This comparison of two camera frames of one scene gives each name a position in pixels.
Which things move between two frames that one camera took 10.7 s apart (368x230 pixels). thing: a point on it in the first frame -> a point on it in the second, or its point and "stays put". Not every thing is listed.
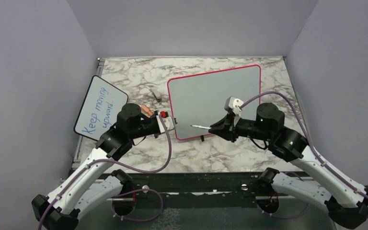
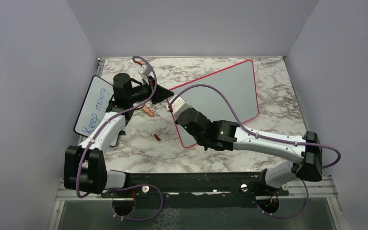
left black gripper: [155, 117] -> [161, 94]
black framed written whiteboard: [100, 108] stays put
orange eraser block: [147, 110] stays put
